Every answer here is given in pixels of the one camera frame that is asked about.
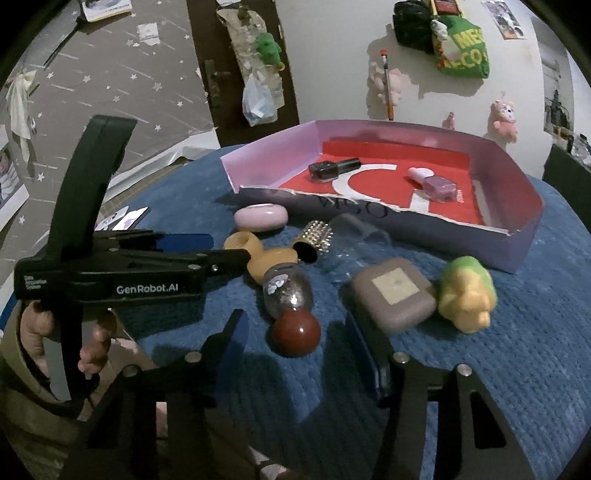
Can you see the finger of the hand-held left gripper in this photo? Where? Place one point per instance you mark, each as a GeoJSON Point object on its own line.
{"type": "Point", "coordinates": [184, 241]}
{"type": "Point", "coordinates": [226, 261]}

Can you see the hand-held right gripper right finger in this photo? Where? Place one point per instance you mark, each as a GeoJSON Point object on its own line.
{"type": "Point", "coordinates": [364, 355]}

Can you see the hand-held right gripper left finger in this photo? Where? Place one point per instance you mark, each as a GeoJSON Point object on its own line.
{"type": "Point", "coordinates": [234, 336]}

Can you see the orange peanut-shaped toy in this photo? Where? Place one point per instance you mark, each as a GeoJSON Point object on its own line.
{"type": "Point", "coordinates": [272, 261]}

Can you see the pink round case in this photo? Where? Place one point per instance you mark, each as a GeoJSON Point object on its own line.
{"type": "Point", "coordinates": [261, 218]}

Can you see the taupe square case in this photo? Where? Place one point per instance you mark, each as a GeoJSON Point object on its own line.
{"type": "Point", "coordinates": [369, 300]}

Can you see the perfume bottle red ball cap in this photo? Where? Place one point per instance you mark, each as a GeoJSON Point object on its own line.
{"type": "Point", "coordinates": [295, 334]}

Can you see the yellow green turtle toy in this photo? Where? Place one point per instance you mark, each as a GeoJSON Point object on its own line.
{"type": "Point", "coordinates": [466, 295]}

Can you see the lilac cardboard box red lining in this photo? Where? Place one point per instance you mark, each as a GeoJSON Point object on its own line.
{"type": "Point", "coordinates": [277, 147]}

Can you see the person's left hand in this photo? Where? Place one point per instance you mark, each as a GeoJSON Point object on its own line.
{"type": "Point", "coordinates": [39, 323]}

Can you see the small printed card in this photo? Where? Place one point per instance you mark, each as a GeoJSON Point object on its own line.
{"type": "Point", "coordinates": [124, 218]}

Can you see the dark grid cutting mat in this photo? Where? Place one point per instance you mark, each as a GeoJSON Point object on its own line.
{"type": "Point", "coordinates": [127, 191]}

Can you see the gold studded tube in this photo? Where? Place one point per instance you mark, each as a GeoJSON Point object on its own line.
{"type": "Point", "coordinates": [315, 240]}

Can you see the white paper sheet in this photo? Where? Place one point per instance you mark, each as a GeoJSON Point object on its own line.
{"type": "Point", "coordinates": [189, 143]}

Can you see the clear plastic bottle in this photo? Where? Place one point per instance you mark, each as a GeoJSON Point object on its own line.
{"type": "Point", "coordinates": [355, 228]}

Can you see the black cosmetic tube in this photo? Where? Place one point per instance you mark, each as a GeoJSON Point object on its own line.
{"type": "Point", "coordinates": [334, 168]}

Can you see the clear plastic bag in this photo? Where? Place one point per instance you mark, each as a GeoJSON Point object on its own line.
{"type": "Point", "coordinates": [258, 104]}

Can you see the white hanging cloth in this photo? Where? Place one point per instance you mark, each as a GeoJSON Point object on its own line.
{"type": "Point", "coordinates": [21, 110]}

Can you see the pink nail polish bottle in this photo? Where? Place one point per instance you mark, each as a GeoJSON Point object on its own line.
{"type": "Point", "coordinates": [438, 189]}

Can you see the dark brown door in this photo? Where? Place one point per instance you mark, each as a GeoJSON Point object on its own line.
{"type": "Point", "coordinates": [203, 37]}

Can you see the beige hanging organizer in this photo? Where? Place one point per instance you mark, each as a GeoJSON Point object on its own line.
{"type": "Point", "coordinates": [240, 41]}

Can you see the green plush toy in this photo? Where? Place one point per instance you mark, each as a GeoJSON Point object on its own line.
{"type": "Point", "coordinates": [268, 50]}

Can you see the small white paper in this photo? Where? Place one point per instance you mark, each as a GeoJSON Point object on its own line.
{"type": "Point", "coordinates": [148, 31]}

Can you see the small dark green plush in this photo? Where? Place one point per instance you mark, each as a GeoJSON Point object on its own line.
{"type": "Point", "coordinates": [244, 16]}

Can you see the orange grey mop stick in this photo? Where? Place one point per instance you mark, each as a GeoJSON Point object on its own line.
{"type": "Point", "coordinates": [388, 83]}

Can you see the pink plush pig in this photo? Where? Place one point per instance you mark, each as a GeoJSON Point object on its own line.
{"type": "Point", "coordinates": [396, 85]}

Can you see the white book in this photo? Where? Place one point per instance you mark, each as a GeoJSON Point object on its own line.
{"type": "Point", "coordinates": [104, 9]}

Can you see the small pink hanging item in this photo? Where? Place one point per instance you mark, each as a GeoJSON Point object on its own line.
{"type": "Point", "coordinates": [449, 121]}

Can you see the pink plush monkey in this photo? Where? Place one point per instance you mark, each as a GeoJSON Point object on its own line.
{"type": "Point", "coordinates": [504, 119]}

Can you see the dark cabinet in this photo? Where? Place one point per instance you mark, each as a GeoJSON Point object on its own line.
{"type": "Point", "coordinates": [568, 166]}

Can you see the dark green bag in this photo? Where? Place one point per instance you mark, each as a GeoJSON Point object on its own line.
{"type": "Point", "coordinates": [411, 25]}

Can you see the row of small bottles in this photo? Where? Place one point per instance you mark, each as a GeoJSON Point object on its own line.
{"type": "Point", "coordinates": [577, 143]}

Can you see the green printed bag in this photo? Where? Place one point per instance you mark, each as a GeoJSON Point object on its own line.
{"type": "Point", "coordinates": [466, 50]}

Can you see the photo collage poster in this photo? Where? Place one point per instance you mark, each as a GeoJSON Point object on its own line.
{"type": "Point", "coordinates": [505, 18]}

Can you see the dark wall poster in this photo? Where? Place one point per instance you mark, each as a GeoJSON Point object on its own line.
{"type": "Point", "coordinates": [556, 110]}

